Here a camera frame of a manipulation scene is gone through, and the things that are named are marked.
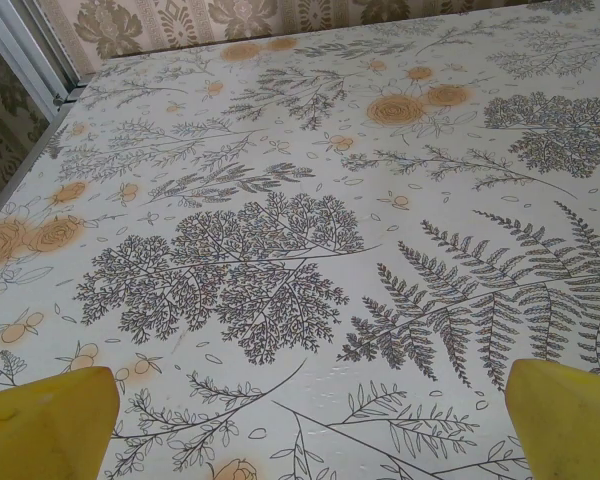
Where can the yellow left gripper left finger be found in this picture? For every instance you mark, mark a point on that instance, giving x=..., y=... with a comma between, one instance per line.
x=40, y=430

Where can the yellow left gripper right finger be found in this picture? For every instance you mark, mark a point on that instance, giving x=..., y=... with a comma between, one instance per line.
x=570, y=430

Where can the floral patterned tablecloth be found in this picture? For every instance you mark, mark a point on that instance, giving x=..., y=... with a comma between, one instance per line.
x=300, y=200

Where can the aluminium table side rail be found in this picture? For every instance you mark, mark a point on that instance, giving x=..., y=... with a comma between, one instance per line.
x=25, y=160

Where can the aluminium frame post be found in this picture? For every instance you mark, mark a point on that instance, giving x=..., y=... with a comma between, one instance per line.
x=25, y=45

